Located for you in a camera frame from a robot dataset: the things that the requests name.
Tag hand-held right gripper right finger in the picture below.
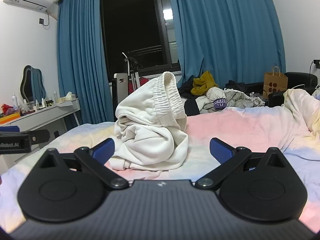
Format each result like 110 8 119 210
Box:
195 137 288 190

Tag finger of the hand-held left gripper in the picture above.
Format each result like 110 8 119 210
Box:
0 126 50 145

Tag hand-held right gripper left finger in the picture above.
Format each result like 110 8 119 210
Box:
37 138 130 190

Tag white striped pants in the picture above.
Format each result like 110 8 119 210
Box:
109 71 189 172

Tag black clothes pile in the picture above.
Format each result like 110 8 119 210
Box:
178 79 201 117

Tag white vanity desk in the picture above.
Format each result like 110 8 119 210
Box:
0 98 81 170

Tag orange box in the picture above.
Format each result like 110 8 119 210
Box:
0 112 21 125

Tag pastel rainbow blanket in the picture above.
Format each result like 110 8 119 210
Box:
0 89 320 230

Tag tissue box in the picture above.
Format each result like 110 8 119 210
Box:
63 91 76 103

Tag grey and white jacket pile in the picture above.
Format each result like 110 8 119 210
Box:
195 87 266 115

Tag wavy black-framed mirror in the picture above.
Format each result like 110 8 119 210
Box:
20 65 47 103

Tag white folding rack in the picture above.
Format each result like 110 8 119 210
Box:
113 52 141 123

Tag mustard yellow garment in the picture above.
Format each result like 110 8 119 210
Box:
191 70 219 96

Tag red bag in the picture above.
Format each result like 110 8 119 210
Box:
128 76 149 96

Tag brown paper bag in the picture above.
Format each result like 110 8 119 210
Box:
262 66 289 99

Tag black chair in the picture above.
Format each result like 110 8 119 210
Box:
284 72 319 96

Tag dark window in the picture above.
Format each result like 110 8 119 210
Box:
99 0 181 81

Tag wall outlet with cable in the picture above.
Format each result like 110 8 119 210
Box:
38 10 50 27

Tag wall outlet with black plug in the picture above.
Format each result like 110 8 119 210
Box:
309 59 320 73

